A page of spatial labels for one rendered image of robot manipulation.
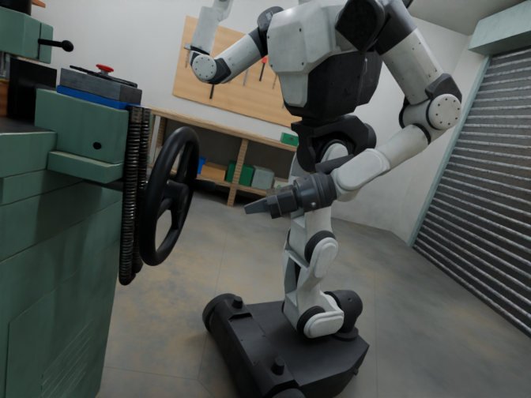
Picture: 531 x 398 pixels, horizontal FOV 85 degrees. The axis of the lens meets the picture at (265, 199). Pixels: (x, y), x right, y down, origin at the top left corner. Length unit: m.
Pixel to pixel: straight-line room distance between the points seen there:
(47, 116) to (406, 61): 0.71
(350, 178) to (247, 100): 3.26
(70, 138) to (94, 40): 3.77
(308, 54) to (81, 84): 0.52
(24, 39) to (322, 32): 0.61
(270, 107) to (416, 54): 3.19
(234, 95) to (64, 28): 2.04
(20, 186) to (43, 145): 0.07
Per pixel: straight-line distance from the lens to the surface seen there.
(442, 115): 0.78
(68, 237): 0.70
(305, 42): 0.84
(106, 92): 0.56
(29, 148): 0.55
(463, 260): 3.58
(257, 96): 3.87
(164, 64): 4.04
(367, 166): 0.70
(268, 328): 1.39
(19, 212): 0.57
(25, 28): 0.71
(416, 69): 0.79
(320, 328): 1.31
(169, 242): 0.70
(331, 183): 0.70
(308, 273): 1.10
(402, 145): 0.77
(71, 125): 0.58
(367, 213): 4.46
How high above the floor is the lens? 1.00
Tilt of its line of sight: 14 degrees down
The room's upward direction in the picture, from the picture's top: 15 degrees clockwise
